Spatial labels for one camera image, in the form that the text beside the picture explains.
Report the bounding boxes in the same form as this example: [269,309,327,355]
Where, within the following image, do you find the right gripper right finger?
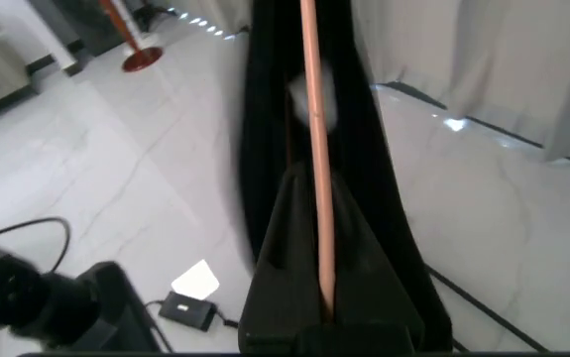
[331,177,425,354]

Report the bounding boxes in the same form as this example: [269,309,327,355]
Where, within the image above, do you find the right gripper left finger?
[238,161,324,354]

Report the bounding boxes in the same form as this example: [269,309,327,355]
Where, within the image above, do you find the pink clothes hanger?
[284,0,338,323]

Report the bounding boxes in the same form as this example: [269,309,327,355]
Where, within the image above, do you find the black shirt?
[237,0,454,353]

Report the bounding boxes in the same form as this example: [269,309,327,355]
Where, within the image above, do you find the black power adapter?
[144,291,240,332]

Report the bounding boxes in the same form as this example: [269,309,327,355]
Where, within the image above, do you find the black cable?
[0,216,71,274]

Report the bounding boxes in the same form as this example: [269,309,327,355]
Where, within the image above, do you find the red post with round base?
[98,0,165,73]

